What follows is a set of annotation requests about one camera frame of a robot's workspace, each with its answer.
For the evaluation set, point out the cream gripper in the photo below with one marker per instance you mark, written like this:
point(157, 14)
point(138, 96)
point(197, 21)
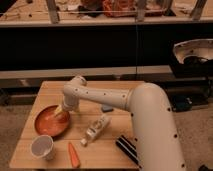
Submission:
point(58, 111)

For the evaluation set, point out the orange ceramic bowl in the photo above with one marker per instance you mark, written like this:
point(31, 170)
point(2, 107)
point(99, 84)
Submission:
point(46, 124)

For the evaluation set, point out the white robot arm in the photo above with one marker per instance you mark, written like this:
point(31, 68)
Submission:
point(157, 141)

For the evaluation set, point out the black stand under bowl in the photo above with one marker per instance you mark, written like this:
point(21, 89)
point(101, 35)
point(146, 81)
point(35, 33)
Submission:
point(192, 66)

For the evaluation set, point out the silver metal bowl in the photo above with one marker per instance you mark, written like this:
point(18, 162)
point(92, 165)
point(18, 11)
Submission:
point(196, 47)

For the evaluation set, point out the white paper cup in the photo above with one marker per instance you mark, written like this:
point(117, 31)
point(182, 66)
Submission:
point(42, 147)

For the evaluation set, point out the clear plastic bottle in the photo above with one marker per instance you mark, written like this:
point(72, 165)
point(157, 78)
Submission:
point(95, 129)

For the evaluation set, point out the wooden table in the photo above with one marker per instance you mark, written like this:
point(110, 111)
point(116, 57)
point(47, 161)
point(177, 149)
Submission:
point(103, 154)

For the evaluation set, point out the small grey block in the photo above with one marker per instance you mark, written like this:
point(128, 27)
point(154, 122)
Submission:
point(106, 108)

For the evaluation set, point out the orange carrot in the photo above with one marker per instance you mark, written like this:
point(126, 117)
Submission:
point(75, 162)

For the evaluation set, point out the black rectangular box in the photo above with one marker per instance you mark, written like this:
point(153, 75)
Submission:
point(127, 147)

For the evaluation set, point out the orange object on shelf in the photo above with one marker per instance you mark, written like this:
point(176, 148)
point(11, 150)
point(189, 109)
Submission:
point(118, 8)

